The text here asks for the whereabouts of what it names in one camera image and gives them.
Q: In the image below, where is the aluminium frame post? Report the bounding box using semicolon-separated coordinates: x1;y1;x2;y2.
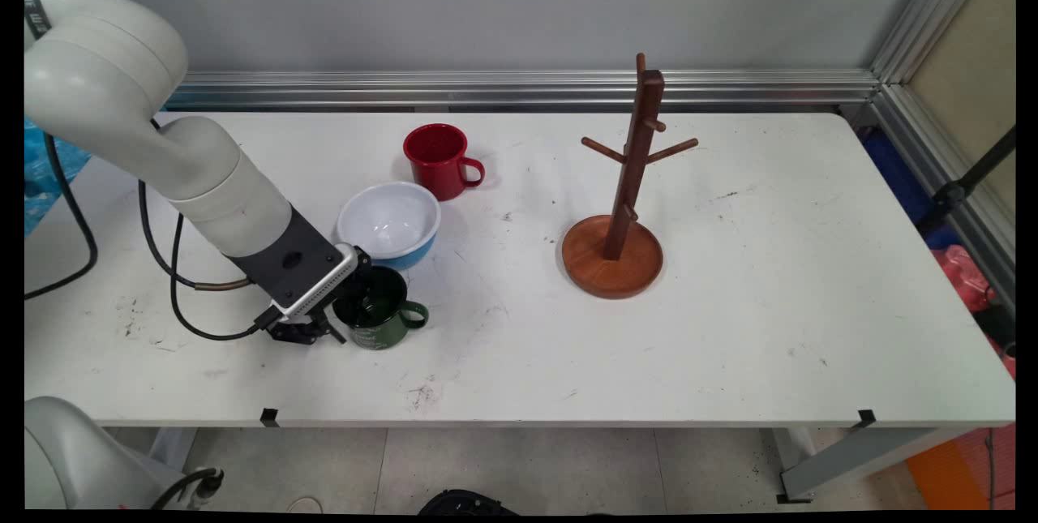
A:
872;0;1016;313

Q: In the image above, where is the grey table leg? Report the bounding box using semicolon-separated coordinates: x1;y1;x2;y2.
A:
770;426;974;505

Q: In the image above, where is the horizontal aluminium rail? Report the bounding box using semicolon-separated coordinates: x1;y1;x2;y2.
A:
166;69;881;112

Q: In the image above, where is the blue plastic item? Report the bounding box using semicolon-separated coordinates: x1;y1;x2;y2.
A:
860;127;962;252

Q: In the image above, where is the blue bubble wrap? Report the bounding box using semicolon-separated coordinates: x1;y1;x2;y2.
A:
24;118;92;236

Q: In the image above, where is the green enamel mug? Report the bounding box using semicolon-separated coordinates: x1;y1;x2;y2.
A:
332;266;429;351

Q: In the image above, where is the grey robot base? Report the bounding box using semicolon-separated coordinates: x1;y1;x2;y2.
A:
24;395;204;512

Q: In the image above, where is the black floor cable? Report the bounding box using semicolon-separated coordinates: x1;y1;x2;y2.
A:
150;466;224;511

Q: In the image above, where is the red enamel mug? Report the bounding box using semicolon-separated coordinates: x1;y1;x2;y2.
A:
403;123;486;202

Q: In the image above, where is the blue and white bowl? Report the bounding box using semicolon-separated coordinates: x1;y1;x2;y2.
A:
337;181;442;271

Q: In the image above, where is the black tripod stand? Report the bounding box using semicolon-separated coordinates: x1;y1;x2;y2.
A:
916;126;1016;236

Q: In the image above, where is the wooden mug tree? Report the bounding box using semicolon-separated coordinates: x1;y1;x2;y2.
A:
561;53;699;299

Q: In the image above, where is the beige wall panel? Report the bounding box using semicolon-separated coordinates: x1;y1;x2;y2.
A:
908;0;1016;216

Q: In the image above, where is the black cable with brass plug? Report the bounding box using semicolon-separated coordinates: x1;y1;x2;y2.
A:
24;122;254;301

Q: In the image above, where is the orange box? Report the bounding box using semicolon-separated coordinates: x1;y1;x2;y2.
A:
904;426;1016;512

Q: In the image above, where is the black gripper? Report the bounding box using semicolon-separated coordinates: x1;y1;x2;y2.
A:
268;250;375;345

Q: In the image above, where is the black floor object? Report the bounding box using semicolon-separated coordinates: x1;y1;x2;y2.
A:
418;489;520;516

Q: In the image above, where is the red plastic bag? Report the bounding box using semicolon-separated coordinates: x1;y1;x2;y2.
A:
931;245;1016;378

